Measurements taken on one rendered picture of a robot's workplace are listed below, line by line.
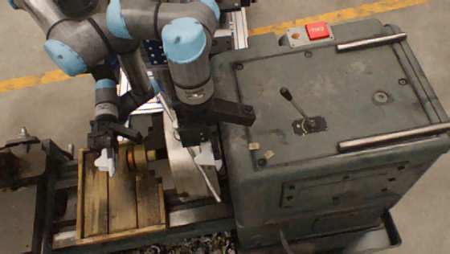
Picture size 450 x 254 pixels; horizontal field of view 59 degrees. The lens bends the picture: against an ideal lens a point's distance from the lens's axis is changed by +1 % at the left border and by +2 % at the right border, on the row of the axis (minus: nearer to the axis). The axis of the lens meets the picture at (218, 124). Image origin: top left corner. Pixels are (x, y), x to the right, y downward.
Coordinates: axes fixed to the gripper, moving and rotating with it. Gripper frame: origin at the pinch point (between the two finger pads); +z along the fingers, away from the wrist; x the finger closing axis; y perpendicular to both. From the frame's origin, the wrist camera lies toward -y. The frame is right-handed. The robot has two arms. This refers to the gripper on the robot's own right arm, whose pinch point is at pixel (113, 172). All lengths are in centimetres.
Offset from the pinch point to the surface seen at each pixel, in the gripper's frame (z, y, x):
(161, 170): 3.6, -15.2, 2.8
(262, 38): -27, -53, 18
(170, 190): 10.2, -17.5, 2.7
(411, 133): 14, -81, 20
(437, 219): 8, -140, -108
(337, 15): -146, -135, -108
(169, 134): -0.6, -20.9, 15.9
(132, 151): -4.1, -7.3, 3.8
